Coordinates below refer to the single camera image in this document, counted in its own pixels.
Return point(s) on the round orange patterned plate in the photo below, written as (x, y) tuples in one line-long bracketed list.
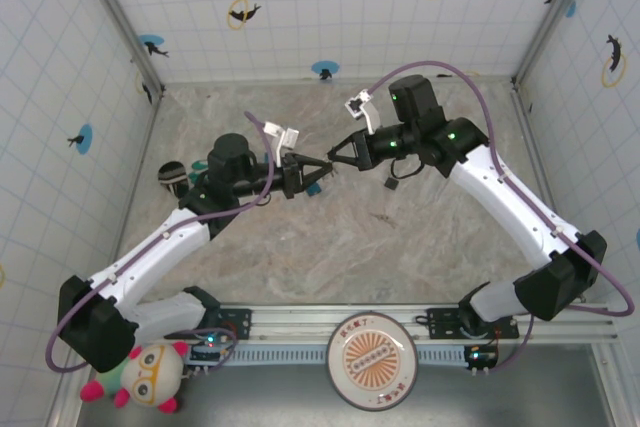
[(372, 362)]

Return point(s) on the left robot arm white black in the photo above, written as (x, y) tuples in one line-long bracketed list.
[(150, 252)]

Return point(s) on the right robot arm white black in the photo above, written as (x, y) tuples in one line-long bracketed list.
[(510, 202)]

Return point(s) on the black padlock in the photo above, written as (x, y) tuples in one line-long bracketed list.
[(391, 183)]

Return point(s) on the aluminium mounting rail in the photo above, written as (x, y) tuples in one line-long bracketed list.
[(290, 327)]

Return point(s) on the teal padlock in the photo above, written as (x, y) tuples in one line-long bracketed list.
[(314, 191)]

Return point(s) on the aluminium frame post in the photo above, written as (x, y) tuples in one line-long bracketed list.
[(549, 22), (122, 22)]

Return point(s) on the black white striped sock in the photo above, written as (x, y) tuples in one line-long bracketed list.
[(172, 177)]

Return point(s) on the black controller board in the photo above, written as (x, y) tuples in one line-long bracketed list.
[(212, 342), (480, 358)]

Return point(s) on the white pink plush toy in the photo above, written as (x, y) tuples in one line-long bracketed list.
[(150, 372)]

